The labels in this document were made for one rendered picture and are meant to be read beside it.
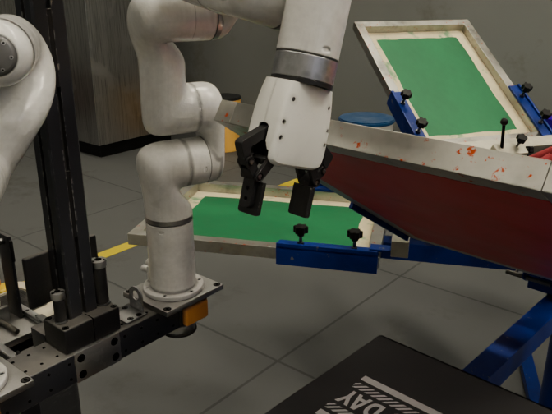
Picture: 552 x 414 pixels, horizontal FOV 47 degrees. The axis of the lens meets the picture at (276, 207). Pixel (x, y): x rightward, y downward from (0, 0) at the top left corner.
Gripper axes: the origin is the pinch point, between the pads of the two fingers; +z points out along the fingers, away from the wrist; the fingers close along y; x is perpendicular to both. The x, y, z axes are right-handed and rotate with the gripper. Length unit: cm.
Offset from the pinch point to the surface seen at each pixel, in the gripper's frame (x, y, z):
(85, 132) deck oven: -528, -303, 40
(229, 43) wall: -469, -422, -83
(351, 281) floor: -154, -266, 75
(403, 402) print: -4, -56, 39
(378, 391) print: -10, -55, 39
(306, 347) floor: -126, -194, 97
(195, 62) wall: -523, -426, -58
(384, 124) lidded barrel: -241, -401, -27
